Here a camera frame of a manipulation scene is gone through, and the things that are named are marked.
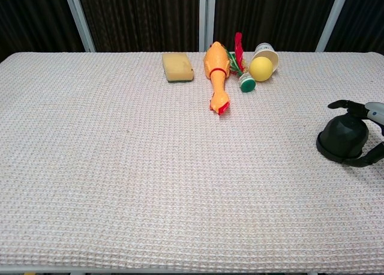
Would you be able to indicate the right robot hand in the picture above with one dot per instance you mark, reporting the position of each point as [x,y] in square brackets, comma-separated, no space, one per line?
[375,113]

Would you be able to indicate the black bowl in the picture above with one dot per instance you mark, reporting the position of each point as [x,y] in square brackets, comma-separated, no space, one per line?
[345,135]

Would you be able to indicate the yellow ball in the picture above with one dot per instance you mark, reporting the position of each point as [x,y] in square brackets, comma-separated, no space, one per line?
[260,69]

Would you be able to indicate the red green feather shuttlecock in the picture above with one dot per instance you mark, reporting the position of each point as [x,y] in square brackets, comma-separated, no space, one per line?
[239,50]

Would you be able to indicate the orange rubber chicken toy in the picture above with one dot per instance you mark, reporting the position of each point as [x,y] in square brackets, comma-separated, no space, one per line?
[216,62]

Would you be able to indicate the white frame post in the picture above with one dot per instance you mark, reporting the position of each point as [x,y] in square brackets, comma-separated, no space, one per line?
[78,19]
[333,19]
[202,16]

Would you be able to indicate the yellow sponge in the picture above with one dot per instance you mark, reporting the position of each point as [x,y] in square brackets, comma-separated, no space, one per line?
[177,66]

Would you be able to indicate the beige waffle tablecloth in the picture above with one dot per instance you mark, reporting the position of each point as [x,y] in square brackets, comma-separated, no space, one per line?
[150,167]

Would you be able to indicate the black round puck with dots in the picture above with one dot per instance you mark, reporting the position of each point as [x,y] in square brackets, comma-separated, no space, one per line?
[328,158]

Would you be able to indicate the white paper cup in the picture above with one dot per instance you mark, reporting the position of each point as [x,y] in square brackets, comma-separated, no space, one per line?
[267,51]

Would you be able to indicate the dark brown corrugated panel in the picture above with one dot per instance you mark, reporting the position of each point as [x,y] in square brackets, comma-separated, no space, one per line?
[366,16]
[141,16]
[270,10]
[30,16]

